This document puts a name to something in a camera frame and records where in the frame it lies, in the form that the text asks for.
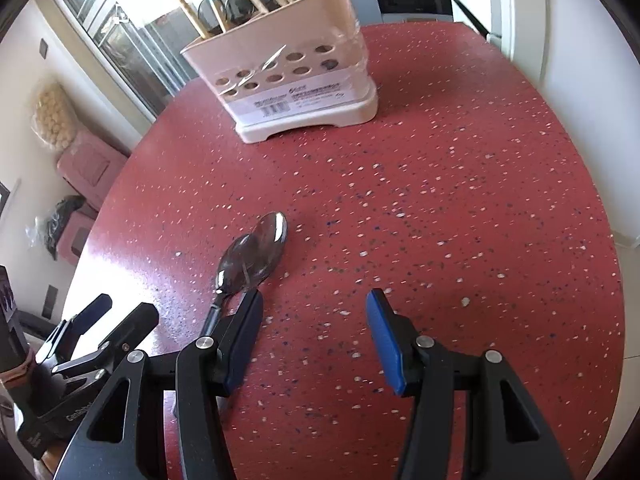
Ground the yellow patterned chopstick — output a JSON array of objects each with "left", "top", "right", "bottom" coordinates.
[{"left": 177, "top": 0, "right": 210, "bottom": 39}]

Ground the person's left hand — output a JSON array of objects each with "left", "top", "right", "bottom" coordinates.
[{"left": 1, "top": 344, "right": 40, "bottom": 448}]

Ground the small pink stool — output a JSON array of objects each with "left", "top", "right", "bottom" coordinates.
[{"left": 56, "top": 210, "right": 94, "bottom": 266}]

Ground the black plastic bag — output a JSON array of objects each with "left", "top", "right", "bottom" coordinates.
[{"left": 25, "top": 195, "right": 86, "bottom": 261}]

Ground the bag of pale balls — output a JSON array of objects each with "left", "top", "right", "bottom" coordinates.
[{"left": 32, "top": 81, "right": 79, "bottom": 153}]

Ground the pink plastic utensil holder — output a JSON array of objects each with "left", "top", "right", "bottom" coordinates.
[{"left": 181, "top": 0, "right": 378, "bottom": 144}]

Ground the glass sliding door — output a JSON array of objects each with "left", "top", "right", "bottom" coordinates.
[{"left": 61, "top": 0, "right": 208, "bottom": 117}]

